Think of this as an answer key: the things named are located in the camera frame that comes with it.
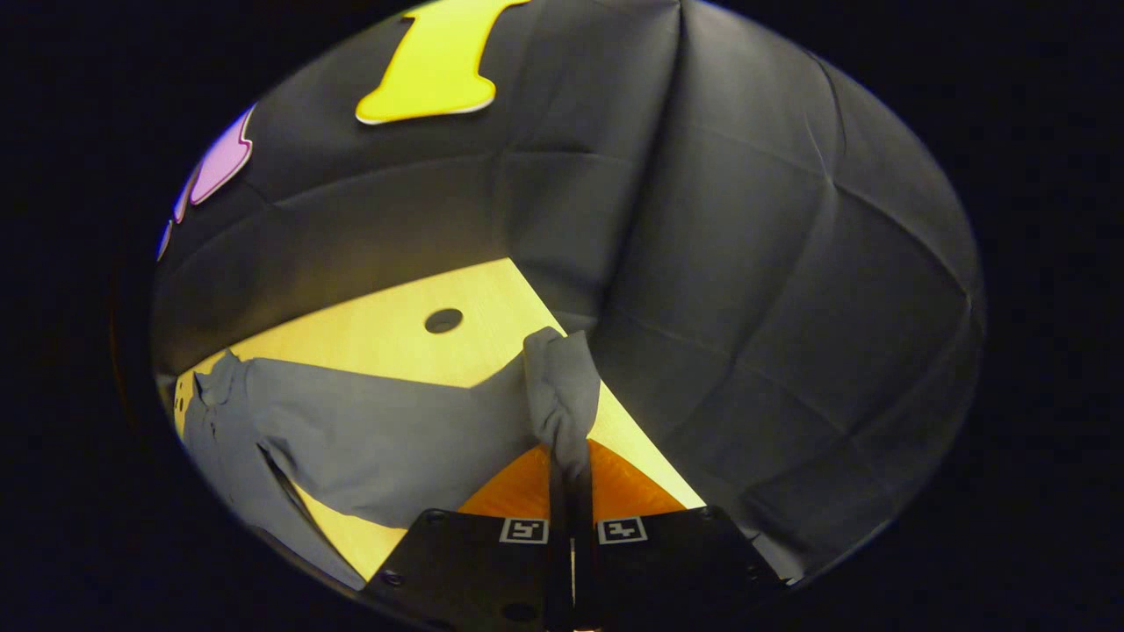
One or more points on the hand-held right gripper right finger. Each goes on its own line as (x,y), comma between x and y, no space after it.
(584,570)

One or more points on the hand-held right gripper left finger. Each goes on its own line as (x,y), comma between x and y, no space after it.
(559,570)

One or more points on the grey long-sleeved shirt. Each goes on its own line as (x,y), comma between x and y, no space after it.
(386,439)

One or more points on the black backdrop cloth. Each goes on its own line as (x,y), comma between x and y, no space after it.
(773,307)

